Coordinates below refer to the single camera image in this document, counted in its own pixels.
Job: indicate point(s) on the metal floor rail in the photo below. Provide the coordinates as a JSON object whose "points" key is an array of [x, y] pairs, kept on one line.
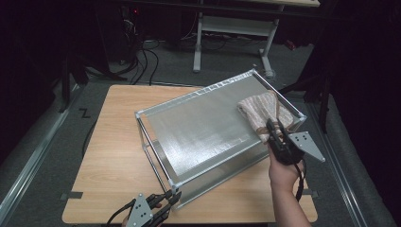
{"points": [[337, 164], [31, 160]]}

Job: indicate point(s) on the black computer tower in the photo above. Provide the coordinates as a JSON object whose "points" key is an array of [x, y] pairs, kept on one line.
{"points": [[129, 31]]}

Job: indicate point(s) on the black stand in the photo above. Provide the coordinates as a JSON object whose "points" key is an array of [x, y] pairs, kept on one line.
{"points": [[324, 104], [65, 85]]}

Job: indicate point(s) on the beige striped cloth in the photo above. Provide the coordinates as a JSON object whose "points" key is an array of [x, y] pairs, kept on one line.
{"points": [[261, 107]]}

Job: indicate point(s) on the person's right hand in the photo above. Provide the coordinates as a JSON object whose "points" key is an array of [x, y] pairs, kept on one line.
{"points": [[283, 176]]}

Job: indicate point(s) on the white desk frame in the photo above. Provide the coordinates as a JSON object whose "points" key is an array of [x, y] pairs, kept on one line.
{"points": [[197, 47]]}

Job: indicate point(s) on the grey tape strip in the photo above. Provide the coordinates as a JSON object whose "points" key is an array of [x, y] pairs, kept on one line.
{"points": [[71, 195], [312, 193]]}

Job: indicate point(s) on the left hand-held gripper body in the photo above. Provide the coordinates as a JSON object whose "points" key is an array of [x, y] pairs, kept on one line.
{"points": [[140, 213]]}

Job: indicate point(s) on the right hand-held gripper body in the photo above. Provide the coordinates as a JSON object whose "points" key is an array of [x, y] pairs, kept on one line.
{"points": [[285, 151]]}

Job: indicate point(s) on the red floor item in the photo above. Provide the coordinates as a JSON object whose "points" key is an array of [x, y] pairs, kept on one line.
{"points": [[290, 44]]}

